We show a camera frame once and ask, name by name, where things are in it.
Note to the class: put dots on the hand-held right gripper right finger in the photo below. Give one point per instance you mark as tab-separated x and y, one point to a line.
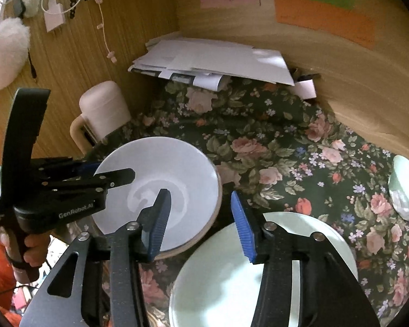
243	228

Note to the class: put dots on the orange sticky note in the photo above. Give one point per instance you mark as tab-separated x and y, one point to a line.
327	20

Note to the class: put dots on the pink bowl gold rim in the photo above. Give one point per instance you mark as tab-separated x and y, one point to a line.
209	226

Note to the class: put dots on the white charger plug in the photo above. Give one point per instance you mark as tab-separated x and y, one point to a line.
54	18

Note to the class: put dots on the dark floral tablecloth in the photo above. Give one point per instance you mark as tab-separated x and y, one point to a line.
259	136

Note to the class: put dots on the light green plate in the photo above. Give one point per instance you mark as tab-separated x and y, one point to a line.
218	279

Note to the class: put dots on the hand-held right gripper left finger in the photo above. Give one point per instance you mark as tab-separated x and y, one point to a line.
158	235

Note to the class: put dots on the stack of white papers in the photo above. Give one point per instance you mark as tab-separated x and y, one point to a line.
218	58

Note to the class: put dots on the small white paper card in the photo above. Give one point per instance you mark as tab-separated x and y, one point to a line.
306	88

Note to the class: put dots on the cream chair back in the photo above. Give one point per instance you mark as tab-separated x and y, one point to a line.
102	105

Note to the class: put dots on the light green bowl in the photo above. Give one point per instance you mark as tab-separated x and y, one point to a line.
405	190

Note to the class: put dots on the white plate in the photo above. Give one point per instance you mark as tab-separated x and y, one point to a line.
177	163

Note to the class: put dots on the person's left hand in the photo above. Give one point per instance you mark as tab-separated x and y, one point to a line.
37	248

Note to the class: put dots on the white fluffy pouch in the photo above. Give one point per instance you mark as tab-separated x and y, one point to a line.
5	54

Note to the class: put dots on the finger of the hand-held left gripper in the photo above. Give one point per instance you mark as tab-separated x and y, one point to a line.
85	167
119	176

